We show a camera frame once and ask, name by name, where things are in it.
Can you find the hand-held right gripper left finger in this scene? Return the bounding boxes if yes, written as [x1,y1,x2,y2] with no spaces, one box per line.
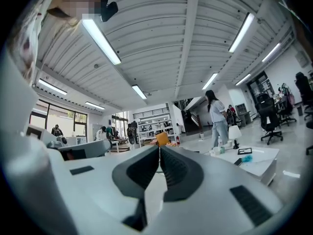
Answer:
[52,145,162,231]

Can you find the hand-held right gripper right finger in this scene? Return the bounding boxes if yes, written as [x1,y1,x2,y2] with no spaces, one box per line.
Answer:
[159,145,288,235]

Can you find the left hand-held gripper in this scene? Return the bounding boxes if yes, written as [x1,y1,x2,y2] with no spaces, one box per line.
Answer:
[25,125,113,162]

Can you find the clothes rack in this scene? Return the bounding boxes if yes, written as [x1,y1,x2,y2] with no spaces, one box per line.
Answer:
[105,125,121,141]

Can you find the white box appliance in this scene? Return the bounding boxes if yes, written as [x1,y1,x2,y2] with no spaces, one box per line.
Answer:
[65,136,88,147]

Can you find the black-framed window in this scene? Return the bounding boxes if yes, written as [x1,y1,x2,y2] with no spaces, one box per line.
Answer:
[28,98,88,141]

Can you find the ceiling tube light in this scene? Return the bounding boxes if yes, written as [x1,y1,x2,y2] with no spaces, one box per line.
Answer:
[228,12,255,53]
[37,78,68,96]
[261,42,282,63]
[202,72,219,91]
[235,73,252,86]
[81,18,122,66]
[132,84,148,100]
[85,101,106,111]

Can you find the white marble-look coffee table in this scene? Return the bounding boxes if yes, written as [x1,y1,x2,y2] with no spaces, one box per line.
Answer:
[209,144,281,187]

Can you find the white table lamp, black base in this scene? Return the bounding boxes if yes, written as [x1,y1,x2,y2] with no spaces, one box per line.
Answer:
[227,125,243,150]

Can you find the white shelf unit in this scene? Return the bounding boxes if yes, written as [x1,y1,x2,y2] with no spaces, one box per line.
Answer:
[136,113,176,147]

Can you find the orange cushion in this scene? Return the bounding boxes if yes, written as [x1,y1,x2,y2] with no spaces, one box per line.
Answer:
[155,132,171,147]

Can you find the black staircase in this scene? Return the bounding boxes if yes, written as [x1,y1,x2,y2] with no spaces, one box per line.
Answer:
[179,97,205,134]

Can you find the white paper sheet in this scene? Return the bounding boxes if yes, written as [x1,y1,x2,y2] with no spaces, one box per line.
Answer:
[282,169,301,179]

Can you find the grey cabinet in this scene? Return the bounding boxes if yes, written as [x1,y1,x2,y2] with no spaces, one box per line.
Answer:
[235,102,252,126]

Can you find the black office chair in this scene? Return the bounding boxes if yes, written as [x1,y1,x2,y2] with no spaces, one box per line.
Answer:
[305,119,313,156]
[275,98,298,127]
[294,71,313,120]
[254,93,284,146]

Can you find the black-framed glass door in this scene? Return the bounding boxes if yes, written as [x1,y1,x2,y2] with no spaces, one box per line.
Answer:
[246,70,277,119]

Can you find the white cat print sweatshirt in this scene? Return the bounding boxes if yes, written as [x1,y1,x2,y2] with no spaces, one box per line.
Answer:
[7,0,61,84]

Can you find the black frame with deer picture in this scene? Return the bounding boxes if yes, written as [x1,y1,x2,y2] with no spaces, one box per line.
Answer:
[237,146,253,156]

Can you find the black head-mounted camera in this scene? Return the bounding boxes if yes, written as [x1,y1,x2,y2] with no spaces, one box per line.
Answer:
[101,0,119,23]

